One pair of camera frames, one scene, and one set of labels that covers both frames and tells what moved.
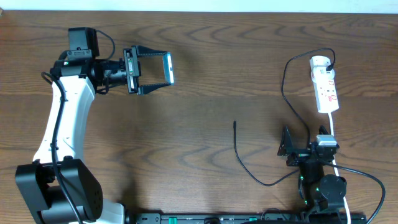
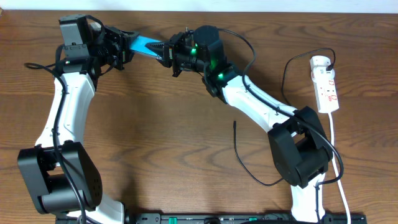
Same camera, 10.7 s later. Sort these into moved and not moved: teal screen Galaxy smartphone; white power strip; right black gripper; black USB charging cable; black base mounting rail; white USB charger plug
Moved: right black gripper; teal screen Galaxy smartphone
Not moved: white USB charger plug; black base mounting rail; white power strip; black USB charging cable
